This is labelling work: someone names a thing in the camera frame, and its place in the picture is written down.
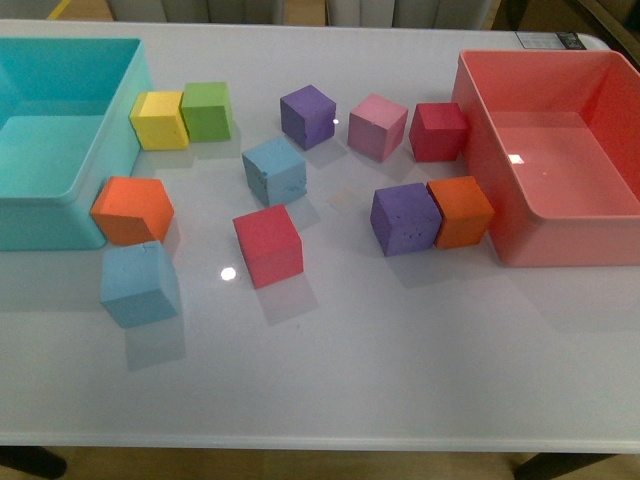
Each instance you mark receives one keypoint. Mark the light blue foam block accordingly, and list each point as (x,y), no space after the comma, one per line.
(139,285)
(275,172)

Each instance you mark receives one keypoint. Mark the red foam block front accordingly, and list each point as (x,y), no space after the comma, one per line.
(270,245)

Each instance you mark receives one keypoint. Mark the purple foam block front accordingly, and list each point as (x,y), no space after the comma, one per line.
(405,219)

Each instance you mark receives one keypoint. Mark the purple foam block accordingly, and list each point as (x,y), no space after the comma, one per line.
(307,117)
(405,219)

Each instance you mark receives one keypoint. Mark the purple foam block back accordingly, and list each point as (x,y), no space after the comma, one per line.
(307,117)

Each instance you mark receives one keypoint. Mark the pink foam block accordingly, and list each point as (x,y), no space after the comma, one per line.
(376,127)

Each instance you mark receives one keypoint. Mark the orange foam block right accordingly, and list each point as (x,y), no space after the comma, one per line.
(466,212)

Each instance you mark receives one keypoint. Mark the dark red foam block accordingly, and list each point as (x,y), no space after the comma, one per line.
(438,132)

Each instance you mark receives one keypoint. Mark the green foam block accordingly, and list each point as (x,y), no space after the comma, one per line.
(207,112)

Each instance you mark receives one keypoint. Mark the orange foam block near bin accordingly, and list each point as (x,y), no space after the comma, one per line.
(132,210)

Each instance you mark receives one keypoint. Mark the yellow foam block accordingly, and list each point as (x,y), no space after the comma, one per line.
(158,122)

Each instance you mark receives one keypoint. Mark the pink plastic bin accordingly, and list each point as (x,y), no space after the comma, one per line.
(553,143)

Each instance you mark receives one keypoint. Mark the turquoise plastic bin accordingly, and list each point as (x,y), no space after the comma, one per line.
(65,130)

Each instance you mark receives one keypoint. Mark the table label sticker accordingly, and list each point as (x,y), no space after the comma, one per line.
(550,40)

